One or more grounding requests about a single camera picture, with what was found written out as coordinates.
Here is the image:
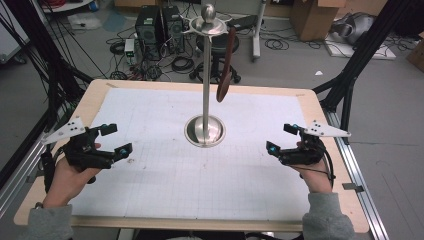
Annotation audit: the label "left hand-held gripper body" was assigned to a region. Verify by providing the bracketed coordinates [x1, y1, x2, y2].
[41, 115, 115, 173]

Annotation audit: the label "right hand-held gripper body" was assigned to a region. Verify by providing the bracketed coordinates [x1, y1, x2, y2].
[277, 119, 352, 167]

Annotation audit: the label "steel utensil stand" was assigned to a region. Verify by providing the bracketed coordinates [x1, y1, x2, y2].
[179, 3, 235, 149]

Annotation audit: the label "brown wooden spoon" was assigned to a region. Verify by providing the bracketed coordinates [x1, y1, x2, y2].
[215, 26, 237, 104]

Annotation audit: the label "person's right hand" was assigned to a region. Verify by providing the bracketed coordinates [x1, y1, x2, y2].
[294, 141, 333, 194]

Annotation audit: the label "person's left hand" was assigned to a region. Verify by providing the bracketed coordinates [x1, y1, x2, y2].
[42, 142, 103, 209]

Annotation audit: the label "white grid mat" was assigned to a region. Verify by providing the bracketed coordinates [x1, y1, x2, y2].
[70, 87, 316, 222]

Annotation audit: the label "small white power box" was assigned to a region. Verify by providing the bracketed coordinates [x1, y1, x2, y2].
[123, 38, 136, 65]

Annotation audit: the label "black round stool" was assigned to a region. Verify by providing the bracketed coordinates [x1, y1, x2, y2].
[188, 33, 242, 85]

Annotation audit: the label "white flat board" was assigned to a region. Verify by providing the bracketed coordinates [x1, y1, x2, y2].
[324, 34, 397, 61]

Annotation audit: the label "black computer tower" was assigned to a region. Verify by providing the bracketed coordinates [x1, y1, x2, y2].
[161, 5, 185, 55]
[134, 5, 164, 62]

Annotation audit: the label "large cardboard box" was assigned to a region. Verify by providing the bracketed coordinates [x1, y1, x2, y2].
[288, 0, 347, 43]

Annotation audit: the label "black flat case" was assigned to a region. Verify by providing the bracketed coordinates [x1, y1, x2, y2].
[229, 14, 260, 33]

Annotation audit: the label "grey bag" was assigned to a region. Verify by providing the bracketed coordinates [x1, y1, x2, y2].
[329, 12, 378, 46]

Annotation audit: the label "small cardboard box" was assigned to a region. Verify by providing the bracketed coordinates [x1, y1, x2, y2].
[405, 31, 424, 73]

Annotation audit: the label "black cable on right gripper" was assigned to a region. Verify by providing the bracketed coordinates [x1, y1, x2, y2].
[293, 148, 336, 188]

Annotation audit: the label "black strap on left gripper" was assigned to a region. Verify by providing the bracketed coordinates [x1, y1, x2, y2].
[39, 151, 57, 194]

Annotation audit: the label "aluminium frame rail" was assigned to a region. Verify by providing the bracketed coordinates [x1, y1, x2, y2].
[0, 131, 48, 219]
[324, 110, 390, 240]

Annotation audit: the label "black frame struts with cables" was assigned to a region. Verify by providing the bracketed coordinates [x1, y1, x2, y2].
[0, 0, 95, 134]

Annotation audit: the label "black coiled cable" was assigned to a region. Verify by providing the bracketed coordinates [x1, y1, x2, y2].
[264, 37, 290, 52]
[170, 55, 196, 73]

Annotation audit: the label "white stand post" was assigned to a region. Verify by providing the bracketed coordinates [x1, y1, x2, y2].
[251, 0, 268, 62]

